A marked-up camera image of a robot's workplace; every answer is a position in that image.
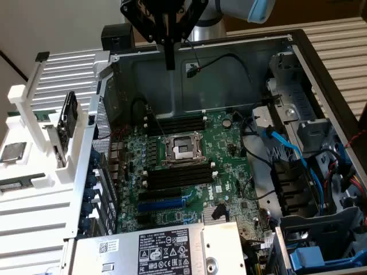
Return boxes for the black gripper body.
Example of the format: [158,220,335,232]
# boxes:
[119,0,209,45]

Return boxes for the green RAM stick with label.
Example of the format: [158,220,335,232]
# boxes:
[0,172,46,193]

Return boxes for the black box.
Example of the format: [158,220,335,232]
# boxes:
[100,23,135,55]

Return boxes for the open PC case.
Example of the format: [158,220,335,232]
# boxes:
[61,28,367,275]

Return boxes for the CPU socket locking lever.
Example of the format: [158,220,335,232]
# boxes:
[147,106,168,138]

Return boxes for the CPU socket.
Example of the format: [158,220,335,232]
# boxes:
[160,131,207,167]

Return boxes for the green Dell motherboard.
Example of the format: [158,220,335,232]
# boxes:
[108,110,276,250]

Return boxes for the silver metal disk bay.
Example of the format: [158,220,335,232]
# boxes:
[265,51,336,152]

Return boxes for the blue expansion slot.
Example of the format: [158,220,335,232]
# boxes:
[136,197,186,213]

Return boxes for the white parts rack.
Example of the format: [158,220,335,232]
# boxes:
[0,51,90,201]

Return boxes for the silver chipset heat sink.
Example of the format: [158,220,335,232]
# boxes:
[202,203,230,223]

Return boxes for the short black expansion slot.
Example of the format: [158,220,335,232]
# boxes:
[136,214,153,226]

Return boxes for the black fan shroud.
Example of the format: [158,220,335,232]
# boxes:
[271,160,319,218]

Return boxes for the CPU chip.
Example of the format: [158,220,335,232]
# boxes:
[0,141,28,164]

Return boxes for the silver power supply with label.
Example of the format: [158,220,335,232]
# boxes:
[67,222,247,275]

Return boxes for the grey disk bay cage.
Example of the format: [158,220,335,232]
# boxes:
[275,206,367,275]

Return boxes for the blue plastic latch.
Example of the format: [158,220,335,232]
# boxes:
[289,245,367,272]

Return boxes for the black wire with connector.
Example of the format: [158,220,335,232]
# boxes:
[183,38,255,85]

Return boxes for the red black twisted wire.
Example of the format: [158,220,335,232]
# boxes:
[343,130,367,149]
[110,128,128,140]

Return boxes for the black graphics card with bracket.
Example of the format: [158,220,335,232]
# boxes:
[42,91,79,170]

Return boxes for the blue SATA wire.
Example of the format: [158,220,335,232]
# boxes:
[263,125,326,211]

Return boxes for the red yellow power wires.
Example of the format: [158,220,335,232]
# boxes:
[340,168,367,196]

